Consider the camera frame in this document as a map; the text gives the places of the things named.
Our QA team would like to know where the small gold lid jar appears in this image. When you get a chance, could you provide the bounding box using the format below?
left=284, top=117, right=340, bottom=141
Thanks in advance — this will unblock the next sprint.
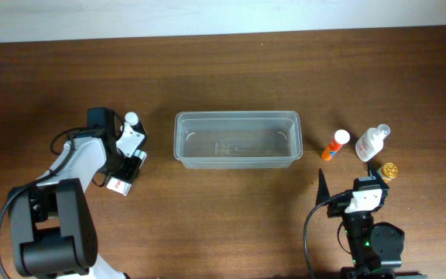
left=377, top=163, right=399, bottom=183

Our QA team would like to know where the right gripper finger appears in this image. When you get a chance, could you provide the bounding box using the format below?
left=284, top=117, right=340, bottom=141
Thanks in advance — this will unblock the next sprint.
left=315, top=168, right=331, bottom=205
left=367, top=161, right=386, bottom=188

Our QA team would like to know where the white spray bottle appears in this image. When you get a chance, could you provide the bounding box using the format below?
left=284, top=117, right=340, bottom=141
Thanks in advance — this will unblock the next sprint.
left=355, top=124, right=390, bottom=162

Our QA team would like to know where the clear plastic container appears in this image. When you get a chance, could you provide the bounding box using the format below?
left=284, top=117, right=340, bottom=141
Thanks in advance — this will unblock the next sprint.
left=173, top=111, right=303, bottom=169

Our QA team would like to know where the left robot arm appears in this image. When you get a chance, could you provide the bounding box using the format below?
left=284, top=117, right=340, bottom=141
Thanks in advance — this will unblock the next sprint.
left=0, top=119, right=147, bottom=278

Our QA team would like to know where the orange tube white cap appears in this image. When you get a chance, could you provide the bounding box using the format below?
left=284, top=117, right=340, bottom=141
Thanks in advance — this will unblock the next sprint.
left=321, top=129, right=351, bottom=161

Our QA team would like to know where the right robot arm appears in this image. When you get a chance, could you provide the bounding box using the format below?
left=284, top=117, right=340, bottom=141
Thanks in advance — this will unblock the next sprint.
left=308, top=163, right=427, bottom=278

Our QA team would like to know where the black bottle white cap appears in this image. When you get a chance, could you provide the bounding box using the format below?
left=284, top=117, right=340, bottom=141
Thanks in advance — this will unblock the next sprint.
left=125, top=112, right=142, bottom=129

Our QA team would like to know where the white Panadol medicine box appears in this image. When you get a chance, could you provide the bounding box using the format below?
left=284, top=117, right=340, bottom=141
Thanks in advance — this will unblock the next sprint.
left=106, top=150, right=147, bottom=196

